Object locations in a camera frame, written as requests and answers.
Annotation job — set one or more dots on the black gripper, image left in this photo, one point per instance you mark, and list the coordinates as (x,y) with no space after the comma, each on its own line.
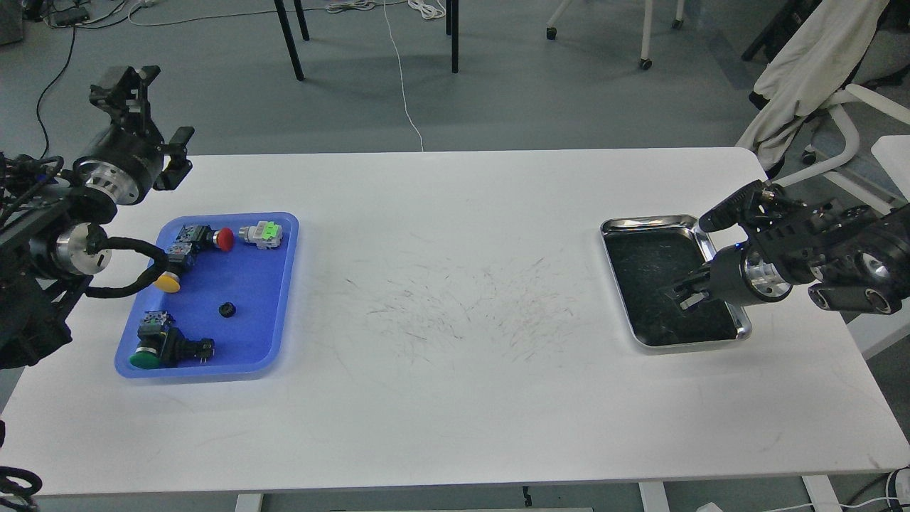
(124,163)

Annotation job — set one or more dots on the black robot arm, image right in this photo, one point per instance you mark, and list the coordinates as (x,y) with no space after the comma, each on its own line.
(851,259)

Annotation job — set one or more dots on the black table leg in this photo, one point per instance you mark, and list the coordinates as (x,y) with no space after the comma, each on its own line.
(452,31)
(289,40)

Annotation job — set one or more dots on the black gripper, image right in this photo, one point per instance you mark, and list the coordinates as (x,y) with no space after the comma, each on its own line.
(738,275)

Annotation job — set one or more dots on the green push button switch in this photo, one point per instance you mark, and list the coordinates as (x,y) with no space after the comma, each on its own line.
(163,345)

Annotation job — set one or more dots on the yellow push button switch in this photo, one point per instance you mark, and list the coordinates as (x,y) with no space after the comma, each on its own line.
(181,259)

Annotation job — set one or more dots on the black table leg left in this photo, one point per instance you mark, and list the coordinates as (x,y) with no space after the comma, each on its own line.
(289,40)

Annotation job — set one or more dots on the small black gear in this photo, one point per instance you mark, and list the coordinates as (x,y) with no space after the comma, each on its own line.
(227,310)

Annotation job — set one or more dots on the red push button switch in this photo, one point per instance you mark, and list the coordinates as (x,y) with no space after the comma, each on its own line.
(195,238)

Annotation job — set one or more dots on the black table leg right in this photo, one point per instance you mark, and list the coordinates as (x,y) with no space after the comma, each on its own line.
(452,31)

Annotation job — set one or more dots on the white rolling stand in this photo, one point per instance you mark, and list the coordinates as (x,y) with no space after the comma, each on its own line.
(645,62)

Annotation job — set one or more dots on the blue plastic tray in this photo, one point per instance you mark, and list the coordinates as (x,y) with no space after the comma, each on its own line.
(256,281)

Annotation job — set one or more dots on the grey green connector block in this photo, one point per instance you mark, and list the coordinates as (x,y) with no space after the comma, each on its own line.
(265,235)

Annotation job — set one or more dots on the beige cloth on chair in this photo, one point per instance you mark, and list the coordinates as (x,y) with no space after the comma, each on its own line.
(819,59)

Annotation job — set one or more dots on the silver metal tray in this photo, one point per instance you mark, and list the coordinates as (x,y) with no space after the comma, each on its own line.
(648,254)

